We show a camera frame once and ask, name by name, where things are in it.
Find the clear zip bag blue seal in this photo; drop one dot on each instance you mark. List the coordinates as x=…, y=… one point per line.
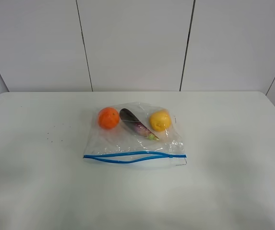
x=120, y=145

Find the purple eggplant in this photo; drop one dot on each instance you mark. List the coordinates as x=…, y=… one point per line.
x=135, y=125

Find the yellow lemon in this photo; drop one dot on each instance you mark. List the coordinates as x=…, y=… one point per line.
x=160, y=120

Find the orange fruit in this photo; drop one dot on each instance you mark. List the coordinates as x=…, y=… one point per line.
x=108, y=118

